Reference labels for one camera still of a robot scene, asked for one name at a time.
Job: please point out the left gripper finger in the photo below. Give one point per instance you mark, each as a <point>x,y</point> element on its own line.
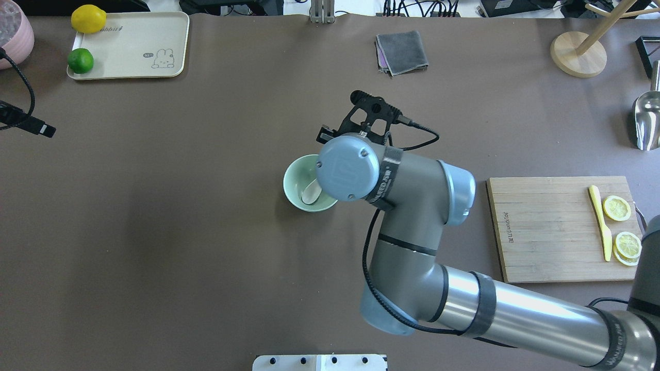
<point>38,127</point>

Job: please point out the mint green bowl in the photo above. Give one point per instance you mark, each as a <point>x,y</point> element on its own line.
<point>300,174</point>

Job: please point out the white ceramic spoon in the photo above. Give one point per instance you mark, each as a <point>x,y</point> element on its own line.
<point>311,193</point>

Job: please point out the pink ribbed bowl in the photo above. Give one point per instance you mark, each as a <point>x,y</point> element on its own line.
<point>17,36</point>

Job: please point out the green lime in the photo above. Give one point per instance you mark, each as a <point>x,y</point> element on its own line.
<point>80,61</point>

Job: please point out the yellow lemon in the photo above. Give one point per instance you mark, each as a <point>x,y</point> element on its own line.
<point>88,19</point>

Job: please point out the cream rabbit tray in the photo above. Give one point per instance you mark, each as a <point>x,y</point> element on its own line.
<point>136,45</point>

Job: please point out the grey folded cloth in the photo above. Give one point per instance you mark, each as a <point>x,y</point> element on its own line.
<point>400,53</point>

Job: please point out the bamboo cutting board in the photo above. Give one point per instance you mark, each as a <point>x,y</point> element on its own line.
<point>547,229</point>

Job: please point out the wooden mug tree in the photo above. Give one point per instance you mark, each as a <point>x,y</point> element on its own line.
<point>582,55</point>

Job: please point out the yellow plastic knife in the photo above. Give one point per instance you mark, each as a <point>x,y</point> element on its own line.
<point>605,232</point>

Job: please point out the stacked lemon slice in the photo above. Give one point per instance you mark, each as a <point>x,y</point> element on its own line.
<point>627,248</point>

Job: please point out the steel scoop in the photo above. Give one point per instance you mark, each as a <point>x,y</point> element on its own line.
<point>646,114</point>

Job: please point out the aluminium frame post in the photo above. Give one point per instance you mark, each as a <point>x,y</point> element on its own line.
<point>322,11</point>

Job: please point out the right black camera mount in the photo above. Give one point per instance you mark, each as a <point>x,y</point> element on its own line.
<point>367,109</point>

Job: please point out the white camera pillar base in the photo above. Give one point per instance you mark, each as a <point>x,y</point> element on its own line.
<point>359,361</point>

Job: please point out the lemon slice near handle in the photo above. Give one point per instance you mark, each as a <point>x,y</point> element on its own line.
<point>617,208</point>

